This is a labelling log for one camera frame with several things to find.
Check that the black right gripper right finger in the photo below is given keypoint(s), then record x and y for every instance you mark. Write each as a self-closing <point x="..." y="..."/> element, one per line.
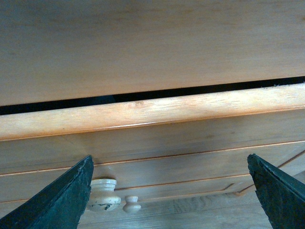
<point x="281" y="196"/>

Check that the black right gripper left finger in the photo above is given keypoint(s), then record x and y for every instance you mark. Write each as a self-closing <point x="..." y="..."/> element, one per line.
<point x="59" y="205"/>

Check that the drawer round knob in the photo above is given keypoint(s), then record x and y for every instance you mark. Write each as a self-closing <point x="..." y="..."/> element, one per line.
<point x="131" y="206"/>
<point x="102" y="196"/>

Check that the wooden drawer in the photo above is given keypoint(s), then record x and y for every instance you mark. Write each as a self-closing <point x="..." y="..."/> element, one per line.
<point x="225" y="211"/>
<point x="157" y="149"/>

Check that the wooden nightstand cabinet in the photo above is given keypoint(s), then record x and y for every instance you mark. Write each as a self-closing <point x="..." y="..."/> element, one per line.
<point x="63" y="49"/>

